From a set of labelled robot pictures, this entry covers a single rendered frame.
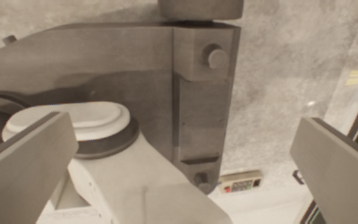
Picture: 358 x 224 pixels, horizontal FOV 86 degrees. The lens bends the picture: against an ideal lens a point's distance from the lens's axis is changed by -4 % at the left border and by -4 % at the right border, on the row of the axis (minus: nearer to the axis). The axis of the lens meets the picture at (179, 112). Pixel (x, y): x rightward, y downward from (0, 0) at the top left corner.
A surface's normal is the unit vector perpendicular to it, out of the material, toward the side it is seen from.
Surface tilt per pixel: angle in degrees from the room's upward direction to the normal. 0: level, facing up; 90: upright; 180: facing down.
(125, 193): 90
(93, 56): 0
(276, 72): 0
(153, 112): 0
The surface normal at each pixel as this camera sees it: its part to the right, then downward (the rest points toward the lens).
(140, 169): 0.01, -0.88
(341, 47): 0.18, 0.48
